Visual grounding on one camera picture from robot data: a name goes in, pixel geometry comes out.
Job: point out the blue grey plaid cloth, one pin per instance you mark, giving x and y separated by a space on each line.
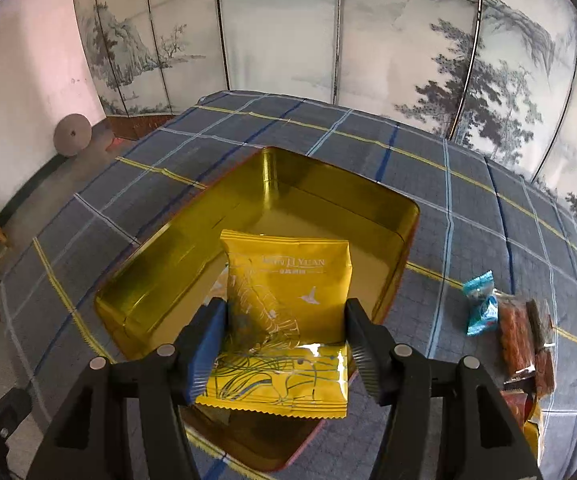
418 185

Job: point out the blue candy wrapper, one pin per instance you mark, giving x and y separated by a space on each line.
478 286
483 317

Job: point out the dark green snack bar packet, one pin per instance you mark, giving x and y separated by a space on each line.
538 322

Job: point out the gold tin box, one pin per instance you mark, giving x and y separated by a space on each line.
293 210

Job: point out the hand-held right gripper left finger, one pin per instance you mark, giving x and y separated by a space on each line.
203 355

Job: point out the orange snack bar packet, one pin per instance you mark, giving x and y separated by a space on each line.
515 335

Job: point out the round grey stone disc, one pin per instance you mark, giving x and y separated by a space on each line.
72 135

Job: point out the yellow snack packet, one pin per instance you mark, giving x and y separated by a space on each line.
283 300

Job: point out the red-brown snack bar packet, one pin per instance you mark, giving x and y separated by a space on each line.
544 372

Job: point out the painted landscape folding screen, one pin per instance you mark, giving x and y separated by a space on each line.
278 35

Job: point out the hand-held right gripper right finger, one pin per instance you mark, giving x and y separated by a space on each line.
363 355

